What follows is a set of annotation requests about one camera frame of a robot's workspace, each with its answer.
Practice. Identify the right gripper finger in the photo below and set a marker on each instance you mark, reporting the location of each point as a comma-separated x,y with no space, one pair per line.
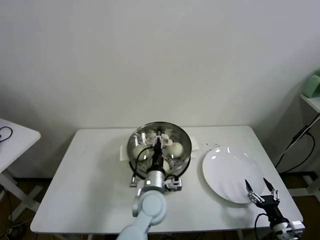
274,193
252,196

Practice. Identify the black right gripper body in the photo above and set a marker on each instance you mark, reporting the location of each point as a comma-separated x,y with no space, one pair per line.
268,203

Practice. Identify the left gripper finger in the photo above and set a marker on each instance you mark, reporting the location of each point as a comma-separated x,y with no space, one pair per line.
164,143
158,140

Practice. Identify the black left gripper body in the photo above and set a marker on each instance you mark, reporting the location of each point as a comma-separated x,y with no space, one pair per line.
157,157

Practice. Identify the white steamed baozi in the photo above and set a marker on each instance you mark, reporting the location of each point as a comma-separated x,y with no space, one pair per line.
140,152
166,166
176,150

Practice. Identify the round glass pot lid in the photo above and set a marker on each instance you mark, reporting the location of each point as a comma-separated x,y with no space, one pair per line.
180,140

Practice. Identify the light blue left robot arm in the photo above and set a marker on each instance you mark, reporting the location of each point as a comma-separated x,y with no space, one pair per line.
150,207

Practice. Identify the perforated steel steamer basket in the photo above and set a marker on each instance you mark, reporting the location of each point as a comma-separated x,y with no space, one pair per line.
123,153

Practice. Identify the cream electric cooker pot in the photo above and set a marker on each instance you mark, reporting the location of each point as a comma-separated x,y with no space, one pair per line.
193,154

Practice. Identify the white round plate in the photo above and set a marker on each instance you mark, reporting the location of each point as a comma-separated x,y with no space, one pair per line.
225,170

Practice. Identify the white shelf board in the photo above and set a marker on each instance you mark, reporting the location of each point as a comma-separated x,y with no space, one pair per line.
312,102

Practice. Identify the pale green appliance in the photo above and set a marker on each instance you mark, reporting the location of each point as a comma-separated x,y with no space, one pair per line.
312,86

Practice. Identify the white folding side table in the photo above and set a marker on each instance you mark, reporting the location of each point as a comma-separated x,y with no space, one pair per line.
20,140

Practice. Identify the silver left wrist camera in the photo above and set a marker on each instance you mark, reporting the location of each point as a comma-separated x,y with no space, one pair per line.
173,184

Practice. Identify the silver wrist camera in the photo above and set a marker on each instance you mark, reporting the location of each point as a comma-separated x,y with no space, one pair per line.
173,184
298,226

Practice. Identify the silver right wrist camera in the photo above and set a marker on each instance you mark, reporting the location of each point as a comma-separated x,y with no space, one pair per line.
298,226

